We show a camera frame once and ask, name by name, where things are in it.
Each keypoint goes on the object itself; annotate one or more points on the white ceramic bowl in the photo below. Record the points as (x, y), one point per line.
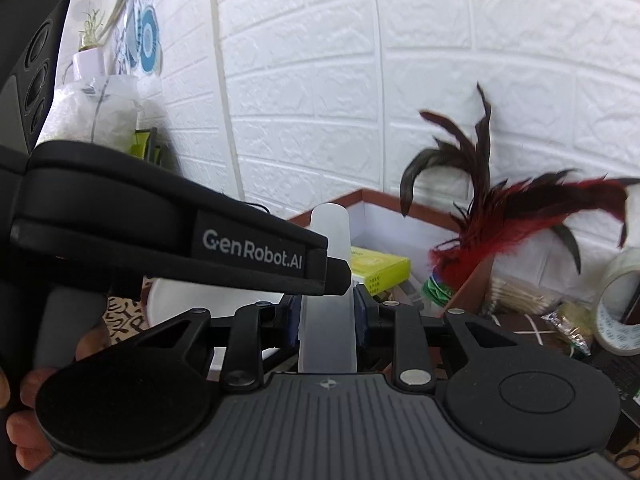
(168, 298)

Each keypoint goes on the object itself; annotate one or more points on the translucent white plastic stick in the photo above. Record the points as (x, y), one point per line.
(327, 333)

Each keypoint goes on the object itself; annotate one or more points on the clear packing tape roll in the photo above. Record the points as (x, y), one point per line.
(614, 294)

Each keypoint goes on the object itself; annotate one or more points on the red black feather duster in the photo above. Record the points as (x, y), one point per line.
(502, 216)

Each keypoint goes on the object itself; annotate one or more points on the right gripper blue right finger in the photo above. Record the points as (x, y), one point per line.
(363, 303)

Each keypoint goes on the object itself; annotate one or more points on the black barcode box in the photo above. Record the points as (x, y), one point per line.
(624, 373)

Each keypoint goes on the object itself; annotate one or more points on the blue round wall decoration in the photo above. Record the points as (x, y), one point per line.
(137, 48)

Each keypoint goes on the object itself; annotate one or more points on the person's left hand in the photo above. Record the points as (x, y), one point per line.
(29, 444)

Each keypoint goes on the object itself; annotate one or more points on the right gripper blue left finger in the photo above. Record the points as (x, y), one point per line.
(290, 318)

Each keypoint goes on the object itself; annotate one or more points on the cotton swab packet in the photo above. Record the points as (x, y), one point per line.
(517, 297)

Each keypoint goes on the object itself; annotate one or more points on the yellow green medicine box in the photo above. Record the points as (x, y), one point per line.
(377, 271)

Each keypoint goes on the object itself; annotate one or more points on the brown checked pouch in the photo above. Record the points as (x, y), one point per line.
(533, 328)

